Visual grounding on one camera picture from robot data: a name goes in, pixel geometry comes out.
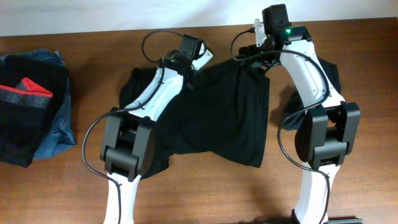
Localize black t-shirt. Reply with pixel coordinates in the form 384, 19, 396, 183
119, 58, 271, 180

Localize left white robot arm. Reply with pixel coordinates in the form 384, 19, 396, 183
100, 50, 199, 223

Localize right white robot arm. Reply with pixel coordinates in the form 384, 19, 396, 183
235, 24, 362, 223

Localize crumpled black garment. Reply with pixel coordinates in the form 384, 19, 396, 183
281, 57, 342, 131

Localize folded blue jeans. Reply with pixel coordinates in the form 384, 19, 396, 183
14, 49, 76, 159

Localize black red folded garment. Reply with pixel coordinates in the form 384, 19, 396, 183
1, 55, 69, 167

